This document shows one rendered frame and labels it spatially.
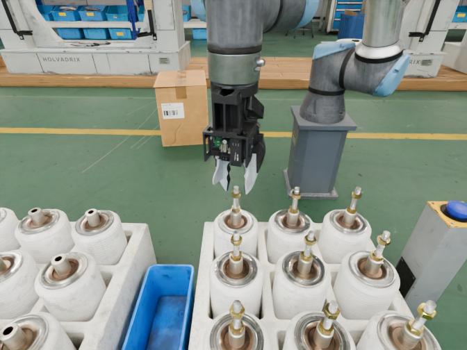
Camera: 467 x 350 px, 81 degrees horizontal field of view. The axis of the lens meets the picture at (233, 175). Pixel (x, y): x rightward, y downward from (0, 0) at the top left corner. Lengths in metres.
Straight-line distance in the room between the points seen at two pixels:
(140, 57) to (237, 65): 2.13
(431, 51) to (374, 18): 2.02
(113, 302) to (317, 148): 0.74
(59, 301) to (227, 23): 0.49
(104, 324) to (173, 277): 0.21
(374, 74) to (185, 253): 0.73
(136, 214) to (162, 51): 1.65
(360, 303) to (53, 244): 0.60
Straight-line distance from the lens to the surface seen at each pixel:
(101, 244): 0.63
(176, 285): 0.75
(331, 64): 0.91
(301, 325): 0.46
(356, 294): 0.55
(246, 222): 0.58
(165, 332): 0.74
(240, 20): 0.38
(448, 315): 0.91
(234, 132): 0.40
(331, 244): 0.63
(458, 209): 0.64
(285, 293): 0.51
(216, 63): 0.39
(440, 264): 0.69
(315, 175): 1.03
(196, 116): 1.37
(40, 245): 0.70
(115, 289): 0.61
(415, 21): 2.82
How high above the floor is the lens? 0.65
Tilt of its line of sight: 34 degrees down
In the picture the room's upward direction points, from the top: straight up
